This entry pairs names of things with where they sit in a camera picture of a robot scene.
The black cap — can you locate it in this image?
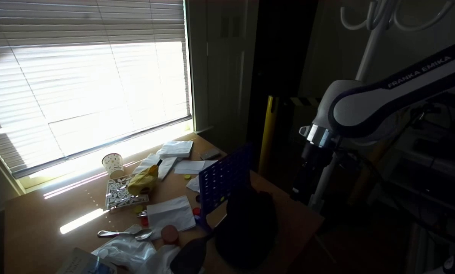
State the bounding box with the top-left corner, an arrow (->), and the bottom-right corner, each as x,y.
169,186 -> 280,274

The white plastic bag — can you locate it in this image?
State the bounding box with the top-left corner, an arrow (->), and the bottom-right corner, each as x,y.
90,238 -> 181,274

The blue connect four grid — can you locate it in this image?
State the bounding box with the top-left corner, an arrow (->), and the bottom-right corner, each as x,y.
198,145 -> 254,220

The yellow snack bag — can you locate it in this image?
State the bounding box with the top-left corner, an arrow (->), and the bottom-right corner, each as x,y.
125,163 -> 160,198

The white paper sheet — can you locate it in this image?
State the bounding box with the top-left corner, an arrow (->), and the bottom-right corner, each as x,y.
172,159 -> 219,177

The white coat rack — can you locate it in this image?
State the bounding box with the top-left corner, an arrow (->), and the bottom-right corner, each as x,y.
309,0 -> 455,211

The pink round lid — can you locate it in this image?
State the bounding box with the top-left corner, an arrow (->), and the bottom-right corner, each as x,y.
160,224 -> 181,246

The yellow pole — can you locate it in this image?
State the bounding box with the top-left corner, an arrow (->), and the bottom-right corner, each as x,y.
257,95 -> 280,176

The metal spoon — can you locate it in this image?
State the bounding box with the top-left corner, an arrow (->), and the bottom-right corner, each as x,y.
96,226 -> 145,241

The large slatted window blind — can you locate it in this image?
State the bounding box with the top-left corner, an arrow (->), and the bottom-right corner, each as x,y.
0,0 -> 192,177

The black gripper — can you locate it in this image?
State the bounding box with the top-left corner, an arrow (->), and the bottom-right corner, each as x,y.
299,144 -> 341,194

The white tissue pack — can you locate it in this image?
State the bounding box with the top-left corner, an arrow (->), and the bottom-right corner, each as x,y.
157,141 -> 197,160

